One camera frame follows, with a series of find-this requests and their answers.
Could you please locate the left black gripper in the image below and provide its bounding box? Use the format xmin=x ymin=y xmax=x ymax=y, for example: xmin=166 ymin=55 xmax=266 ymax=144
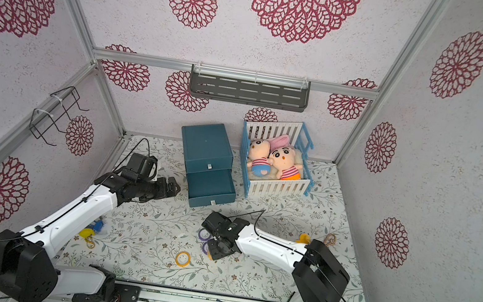
xmin=134 ymin=171 xmax=183 ymax=210

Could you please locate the purple tape roll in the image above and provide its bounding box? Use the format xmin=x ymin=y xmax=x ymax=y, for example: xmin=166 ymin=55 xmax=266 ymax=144
xmin=202 ymin=242 xmax=209 ymax=255
xmin=198 ymin=228 xmax=212 ymax=243

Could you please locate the teal three-drawer cabinet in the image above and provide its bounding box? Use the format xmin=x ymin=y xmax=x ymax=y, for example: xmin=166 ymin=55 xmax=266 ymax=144
xmin=170 ymin=117 xmax=247 ymax=215

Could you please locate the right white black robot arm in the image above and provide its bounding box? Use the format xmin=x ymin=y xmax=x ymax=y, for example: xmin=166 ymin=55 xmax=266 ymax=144
xmin=202 ymin=212 xmax=350 ymax=302

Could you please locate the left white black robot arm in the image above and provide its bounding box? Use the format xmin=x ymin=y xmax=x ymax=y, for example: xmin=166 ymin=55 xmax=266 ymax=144
xmin=0 ymin=153 xmax=181 ymax=302

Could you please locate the yellow tape roll left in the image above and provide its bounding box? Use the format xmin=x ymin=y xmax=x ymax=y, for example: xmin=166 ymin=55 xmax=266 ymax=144
xmin=175 ymin=251 xmax=191 ymax=267

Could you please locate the yellow grey toy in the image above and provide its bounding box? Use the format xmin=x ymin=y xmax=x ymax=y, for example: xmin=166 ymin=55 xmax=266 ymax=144
xmin=296 ymin=234 xmax=312 ymax=245

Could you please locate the blue white toy crib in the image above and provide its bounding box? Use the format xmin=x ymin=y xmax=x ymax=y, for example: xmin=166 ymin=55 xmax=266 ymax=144
xmin=240 ymin=121 xmax=314 ymax=198

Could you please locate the plush doll blue striped shirt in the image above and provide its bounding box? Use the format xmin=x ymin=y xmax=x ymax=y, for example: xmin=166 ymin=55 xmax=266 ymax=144
xmin=247 ymin=140 xmax=271 ymax=177

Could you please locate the yellow keyring toy left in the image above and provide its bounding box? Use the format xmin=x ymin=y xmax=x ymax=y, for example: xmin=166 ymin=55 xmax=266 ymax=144
xmin=78 ymin=218 xmax=104 ymax=249

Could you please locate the plush doll orange striped shirt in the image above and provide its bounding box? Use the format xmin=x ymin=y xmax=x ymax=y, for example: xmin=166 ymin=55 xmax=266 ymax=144
xmin=268 ymin=134 xmax=303 ymax=181

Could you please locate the brown keyring toy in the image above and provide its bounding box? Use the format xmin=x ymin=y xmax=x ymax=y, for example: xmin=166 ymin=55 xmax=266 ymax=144
xmin=323 ymin=233 xmax=338 ymax=247

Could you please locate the grey wall shelf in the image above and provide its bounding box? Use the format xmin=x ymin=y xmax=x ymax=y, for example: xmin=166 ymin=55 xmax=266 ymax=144
xmin=188 ymin=64 xmax=311 ymax=113

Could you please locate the black wire wall rack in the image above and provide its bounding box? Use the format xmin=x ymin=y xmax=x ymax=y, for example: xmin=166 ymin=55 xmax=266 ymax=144
xmin=28 ymin=86 xmax=88 ymax=147

